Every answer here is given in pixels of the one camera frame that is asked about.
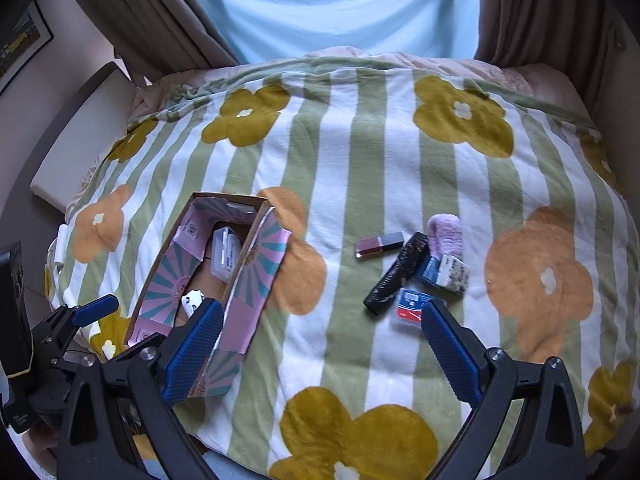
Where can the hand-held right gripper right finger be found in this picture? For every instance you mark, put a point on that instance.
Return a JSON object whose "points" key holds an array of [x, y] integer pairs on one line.
{"points": [[450, 345]]}

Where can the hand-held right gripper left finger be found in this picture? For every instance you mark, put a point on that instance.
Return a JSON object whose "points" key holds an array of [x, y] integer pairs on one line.
{"points": [[192, 342]]}

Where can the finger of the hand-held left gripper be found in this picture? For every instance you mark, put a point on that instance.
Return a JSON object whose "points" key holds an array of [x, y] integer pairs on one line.
{"points": [[95, 308]]}

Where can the small red and blue box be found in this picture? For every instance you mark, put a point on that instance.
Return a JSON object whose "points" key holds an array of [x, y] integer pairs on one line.
{"points": [[411, 307]]}

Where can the patterned cardboard box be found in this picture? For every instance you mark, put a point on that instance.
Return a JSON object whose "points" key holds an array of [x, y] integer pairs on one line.
{"points": [[210, 280]]}

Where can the blue and white packet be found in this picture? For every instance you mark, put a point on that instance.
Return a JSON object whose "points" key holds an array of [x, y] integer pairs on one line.
{"points": [[445, 272]]}

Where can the black bag roll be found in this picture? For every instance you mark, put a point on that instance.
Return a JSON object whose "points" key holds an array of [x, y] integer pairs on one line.
{"points": [[397, 272]]}

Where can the pink fluffy cloth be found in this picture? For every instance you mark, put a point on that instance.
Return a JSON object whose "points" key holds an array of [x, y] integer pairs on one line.
{"points": [[445, 240]]}

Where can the dark red lipstick tube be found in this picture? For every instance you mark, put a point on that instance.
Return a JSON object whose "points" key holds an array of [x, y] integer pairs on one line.
{"points": [[378, 244]]}

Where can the small panda figure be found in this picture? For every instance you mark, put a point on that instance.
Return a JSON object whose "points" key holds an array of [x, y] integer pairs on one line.
{"points": [[192, 301]]}

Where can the clear plastic case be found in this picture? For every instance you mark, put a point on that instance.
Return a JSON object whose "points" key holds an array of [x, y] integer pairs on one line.
{"points": [[225, 255]]}

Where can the flower striped blanket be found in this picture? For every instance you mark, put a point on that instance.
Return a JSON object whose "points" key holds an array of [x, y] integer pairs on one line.
{"points": [[350, 240]]}

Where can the white padded headboard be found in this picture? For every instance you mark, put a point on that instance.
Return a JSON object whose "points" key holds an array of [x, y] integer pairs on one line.
{"points": [[80, 130]]}

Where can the brown curtain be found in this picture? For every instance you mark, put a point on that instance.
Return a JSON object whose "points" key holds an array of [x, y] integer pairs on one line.
{"points": [[150, 10]]}

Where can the light blue sheer curtain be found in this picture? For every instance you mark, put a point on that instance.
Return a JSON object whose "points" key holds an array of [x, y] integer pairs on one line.
{"points": [[330, 5]]}

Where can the framed wall picture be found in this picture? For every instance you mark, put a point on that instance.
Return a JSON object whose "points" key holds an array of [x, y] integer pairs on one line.
{"points": [[22, 35]]}

